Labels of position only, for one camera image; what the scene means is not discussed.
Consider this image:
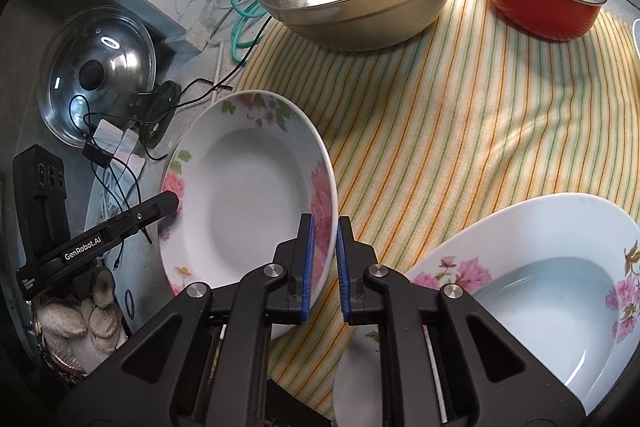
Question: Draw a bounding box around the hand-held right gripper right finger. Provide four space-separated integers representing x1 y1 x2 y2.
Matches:
336 216 586 427

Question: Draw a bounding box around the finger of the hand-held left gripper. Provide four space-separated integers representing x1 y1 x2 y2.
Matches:
132 190 180 233

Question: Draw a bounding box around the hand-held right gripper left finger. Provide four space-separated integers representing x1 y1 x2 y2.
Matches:
57 213 316 427

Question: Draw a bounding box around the round floral plate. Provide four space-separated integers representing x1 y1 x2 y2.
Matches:
159 89 338 340

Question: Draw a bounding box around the small white plate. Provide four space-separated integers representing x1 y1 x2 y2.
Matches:
332 324 446 427

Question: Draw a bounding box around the oval floral plate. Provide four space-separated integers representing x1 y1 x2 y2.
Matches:
405 193 640 418

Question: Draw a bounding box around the person's left hand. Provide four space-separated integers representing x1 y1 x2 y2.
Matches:
35 267 132 374

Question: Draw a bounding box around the small black device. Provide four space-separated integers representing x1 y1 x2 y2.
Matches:
82 139 114 168

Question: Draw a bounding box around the dark oval stand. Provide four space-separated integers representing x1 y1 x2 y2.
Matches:
132 79 183 152

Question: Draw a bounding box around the glass pot lid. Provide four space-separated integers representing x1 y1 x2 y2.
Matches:
37 5 160 150

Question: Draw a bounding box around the striped yellow cloth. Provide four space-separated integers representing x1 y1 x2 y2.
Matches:
232 0 640 418

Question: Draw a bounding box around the thin black cable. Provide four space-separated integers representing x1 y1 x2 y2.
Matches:
69 78 236 162

